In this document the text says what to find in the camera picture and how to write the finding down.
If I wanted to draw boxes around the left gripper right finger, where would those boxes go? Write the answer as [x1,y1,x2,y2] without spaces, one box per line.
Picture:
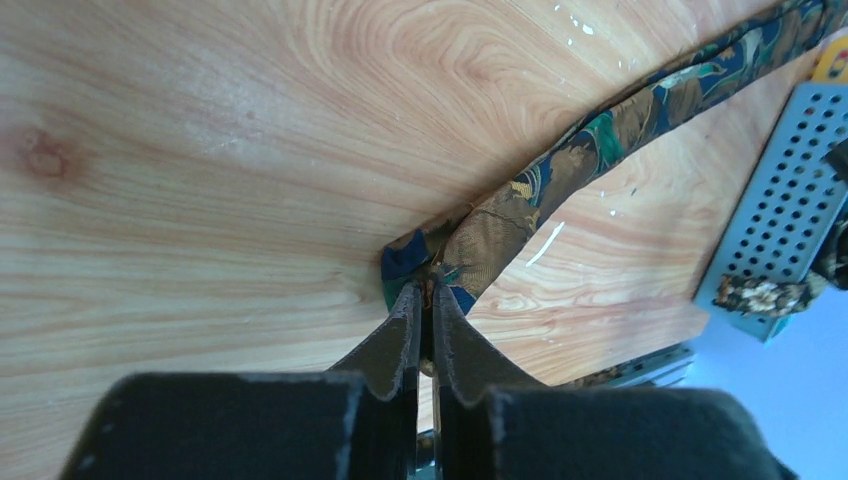
[432,285,794,479]

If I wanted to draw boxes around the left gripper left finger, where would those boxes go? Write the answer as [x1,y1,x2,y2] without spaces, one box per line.
[61,284,422,479]

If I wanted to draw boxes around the blue green brown tie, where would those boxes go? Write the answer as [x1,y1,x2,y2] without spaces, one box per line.
[380,1,847,311]

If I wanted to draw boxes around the floral tie end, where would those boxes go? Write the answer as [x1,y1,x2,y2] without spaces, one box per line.
[712,272,830,318]

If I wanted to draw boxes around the blue perforated plastic basket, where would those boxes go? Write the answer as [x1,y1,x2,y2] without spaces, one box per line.
[694,82,847,343]

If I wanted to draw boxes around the dark floral tie in basket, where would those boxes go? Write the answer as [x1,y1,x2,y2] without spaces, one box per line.
[813,140,847,291]

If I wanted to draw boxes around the aluminium frame rails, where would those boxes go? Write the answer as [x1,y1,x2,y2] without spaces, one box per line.
[563,341,697,392]

